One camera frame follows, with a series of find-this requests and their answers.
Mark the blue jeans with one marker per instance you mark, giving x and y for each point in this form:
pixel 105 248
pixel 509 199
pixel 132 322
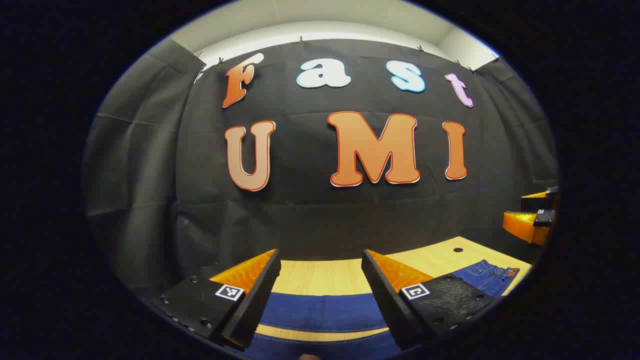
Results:
pixel 320 310

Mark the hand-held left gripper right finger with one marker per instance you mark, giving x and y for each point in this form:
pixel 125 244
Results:
pixel 382 295

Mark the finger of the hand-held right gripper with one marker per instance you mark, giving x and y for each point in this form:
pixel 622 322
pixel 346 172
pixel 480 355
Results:
pixel 520 222
pixel 537 203

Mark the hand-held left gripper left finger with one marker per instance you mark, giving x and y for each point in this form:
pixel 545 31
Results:
pixel 260 295

